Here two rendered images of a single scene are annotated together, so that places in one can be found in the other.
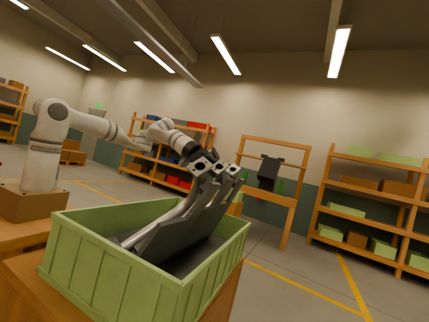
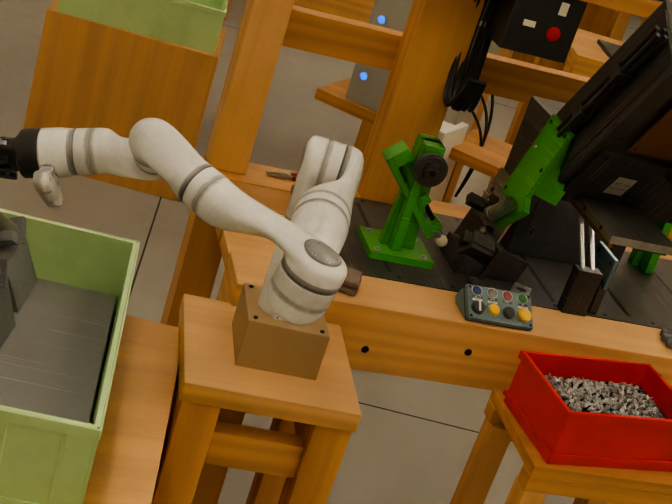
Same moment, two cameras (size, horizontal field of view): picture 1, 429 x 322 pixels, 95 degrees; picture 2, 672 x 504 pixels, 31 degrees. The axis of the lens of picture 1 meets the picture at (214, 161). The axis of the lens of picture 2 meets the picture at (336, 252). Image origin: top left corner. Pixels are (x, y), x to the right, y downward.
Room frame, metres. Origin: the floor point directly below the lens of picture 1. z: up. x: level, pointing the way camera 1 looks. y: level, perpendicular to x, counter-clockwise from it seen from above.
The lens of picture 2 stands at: (2.37, -0.44, 1.93)
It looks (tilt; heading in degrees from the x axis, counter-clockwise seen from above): 24 degrees down; 146
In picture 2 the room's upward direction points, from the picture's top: 18 degrees clockwise
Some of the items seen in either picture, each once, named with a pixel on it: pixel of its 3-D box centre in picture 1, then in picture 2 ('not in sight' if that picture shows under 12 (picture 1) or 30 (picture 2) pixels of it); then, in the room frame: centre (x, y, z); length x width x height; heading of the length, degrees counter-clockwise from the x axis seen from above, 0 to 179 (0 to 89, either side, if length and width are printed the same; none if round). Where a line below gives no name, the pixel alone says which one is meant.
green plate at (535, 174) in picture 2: not in sight; (549, 166); (0.46, 1.31, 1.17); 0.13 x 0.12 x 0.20; 75
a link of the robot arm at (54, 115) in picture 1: (50, 122); (320, 186); (0.71, 0.60, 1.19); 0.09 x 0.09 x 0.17; 59
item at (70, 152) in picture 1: (60, 151); not in sight; (6.07, 4.65, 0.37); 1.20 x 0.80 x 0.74; 162
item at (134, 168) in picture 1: (163, 152); not in sight; (6.31, 1.65, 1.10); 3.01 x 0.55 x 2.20; 64
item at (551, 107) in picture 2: not in sight; (573, 185); (0.31, 1.54, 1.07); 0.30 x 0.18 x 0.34; 75
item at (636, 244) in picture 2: not in sight; (607, 208); (0.53, 1.45, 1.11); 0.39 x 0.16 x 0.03; 165
